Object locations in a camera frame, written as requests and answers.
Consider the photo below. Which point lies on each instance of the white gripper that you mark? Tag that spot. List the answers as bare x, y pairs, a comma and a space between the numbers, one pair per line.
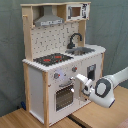
84, 85

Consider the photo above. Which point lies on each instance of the white oven door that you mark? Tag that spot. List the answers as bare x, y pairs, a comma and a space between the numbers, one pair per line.
63, 100

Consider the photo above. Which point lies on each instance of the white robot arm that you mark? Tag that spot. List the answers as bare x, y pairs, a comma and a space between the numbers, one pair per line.
102, 93

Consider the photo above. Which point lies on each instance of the wooden toy kitchen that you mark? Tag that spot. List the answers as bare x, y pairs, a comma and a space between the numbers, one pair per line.
46, 40

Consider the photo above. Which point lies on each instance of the white cupboard door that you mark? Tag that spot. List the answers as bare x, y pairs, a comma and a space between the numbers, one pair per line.
91, 68

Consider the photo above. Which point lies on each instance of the right red stove knob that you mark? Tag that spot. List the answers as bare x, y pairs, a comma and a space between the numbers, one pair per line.
74, 69

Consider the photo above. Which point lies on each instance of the red stove knob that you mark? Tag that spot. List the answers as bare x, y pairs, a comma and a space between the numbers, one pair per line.
56, 75
74, 69

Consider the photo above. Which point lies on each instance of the left red stove knob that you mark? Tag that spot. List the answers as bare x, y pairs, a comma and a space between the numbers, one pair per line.
56, 75

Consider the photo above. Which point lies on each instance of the metal toy sink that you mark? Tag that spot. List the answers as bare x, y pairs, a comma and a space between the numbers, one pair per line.
79, 51

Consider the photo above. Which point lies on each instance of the black toy faucet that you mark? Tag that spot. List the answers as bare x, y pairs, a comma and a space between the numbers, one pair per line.
72, 42

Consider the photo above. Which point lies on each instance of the black toy stovetop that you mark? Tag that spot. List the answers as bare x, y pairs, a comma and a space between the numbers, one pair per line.
52, 59

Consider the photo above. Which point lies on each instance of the toy microwave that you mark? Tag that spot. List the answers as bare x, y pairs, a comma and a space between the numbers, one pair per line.
77, 11

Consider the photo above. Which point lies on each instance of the grey range hood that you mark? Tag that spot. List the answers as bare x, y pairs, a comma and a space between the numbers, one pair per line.
48, 18

